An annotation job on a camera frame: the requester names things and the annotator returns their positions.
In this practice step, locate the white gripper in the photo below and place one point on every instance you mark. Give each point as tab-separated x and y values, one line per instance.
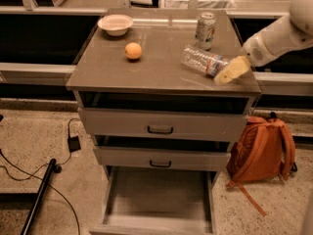
256	52

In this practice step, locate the clear plastic water bottle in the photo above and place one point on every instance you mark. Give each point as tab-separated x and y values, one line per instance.
206	62

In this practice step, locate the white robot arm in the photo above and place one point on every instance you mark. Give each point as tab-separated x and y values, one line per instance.
290	32

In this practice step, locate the top grey drawer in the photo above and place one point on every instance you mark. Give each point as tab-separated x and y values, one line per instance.
150	124

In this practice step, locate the grey drawer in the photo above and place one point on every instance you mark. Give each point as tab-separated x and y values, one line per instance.
167	159
150	201
150	124

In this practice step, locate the grey drawer cabinet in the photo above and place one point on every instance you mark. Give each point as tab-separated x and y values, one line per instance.
106	79

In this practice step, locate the middle grey drawer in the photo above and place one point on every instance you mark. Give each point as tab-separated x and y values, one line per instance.
167	159

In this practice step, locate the bottom grey drawer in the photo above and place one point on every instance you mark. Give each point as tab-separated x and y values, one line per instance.
150	201

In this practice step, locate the green white soda can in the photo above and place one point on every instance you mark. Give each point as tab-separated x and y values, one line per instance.
205	30

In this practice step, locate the orange backpack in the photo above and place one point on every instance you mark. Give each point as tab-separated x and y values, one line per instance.
266	149

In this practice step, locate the orange fruit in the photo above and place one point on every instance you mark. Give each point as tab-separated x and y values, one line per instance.
133	51

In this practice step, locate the white bowl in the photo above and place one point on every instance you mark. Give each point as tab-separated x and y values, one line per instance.
115	25

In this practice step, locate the black power adapter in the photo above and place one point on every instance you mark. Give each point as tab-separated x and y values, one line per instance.
73	144

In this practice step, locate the black floor pole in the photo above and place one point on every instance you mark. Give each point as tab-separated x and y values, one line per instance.
39	197

